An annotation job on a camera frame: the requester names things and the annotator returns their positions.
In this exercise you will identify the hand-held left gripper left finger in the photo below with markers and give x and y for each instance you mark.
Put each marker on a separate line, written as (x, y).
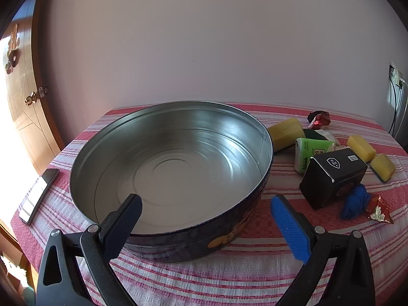
(127, 216)

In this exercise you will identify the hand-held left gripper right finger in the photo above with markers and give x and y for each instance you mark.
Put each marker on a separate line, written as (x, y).
(290, 226)

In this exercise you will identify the black cardboard box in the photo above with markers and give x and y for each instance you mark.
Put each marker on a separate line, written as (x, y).
(331, 178)

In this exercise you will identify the blue yarn ball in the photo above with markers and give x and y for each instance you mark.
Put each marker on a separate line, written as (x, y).
(353, 202)

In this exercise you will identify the green tissue packet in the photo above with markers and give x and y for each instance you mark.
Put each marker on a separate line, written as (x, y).
(307, 153)

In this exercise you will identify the round metal tin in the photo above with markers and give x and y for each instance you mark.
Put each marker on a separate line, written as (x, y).
(178, 153)

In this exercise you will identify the small red snack packet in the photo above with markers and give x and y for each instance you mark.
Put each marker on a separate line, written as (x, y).
(379, 208)

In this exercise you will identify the yellow sponge with green pad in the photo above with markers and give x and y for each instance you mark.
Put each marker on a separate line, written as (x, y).
(287, 132)

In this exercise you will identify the plain yellow sponge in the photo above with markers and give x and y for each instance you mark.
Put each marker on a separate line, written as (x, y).
(360, 148)
(382, 167)

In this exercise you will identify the large red snack packet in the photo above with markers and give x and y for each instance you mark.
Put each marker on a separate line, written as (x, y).
(322, 120)

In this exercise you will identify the red striped tablecloth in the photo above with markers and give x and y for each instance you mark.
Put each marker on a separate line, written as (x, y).
(223, 280)

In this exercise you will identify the black smartphone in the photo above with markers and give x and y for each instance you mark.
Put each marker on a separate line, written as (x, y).
(36, 194)

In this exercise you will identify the wooden door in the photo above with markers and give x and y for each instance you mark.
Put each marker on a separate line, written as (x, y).
(28, 134)

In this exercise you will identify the brass door knob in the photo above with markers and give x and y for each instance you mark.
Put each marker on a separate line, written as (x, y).
(30, 98)

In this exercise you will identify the dark door ornament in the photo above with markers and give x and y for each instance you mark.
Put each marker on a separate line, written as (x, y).
(14, 55)

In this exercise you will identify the wall power socket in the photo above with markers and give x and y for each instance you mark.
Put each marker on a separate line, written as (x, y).
(395, 73)

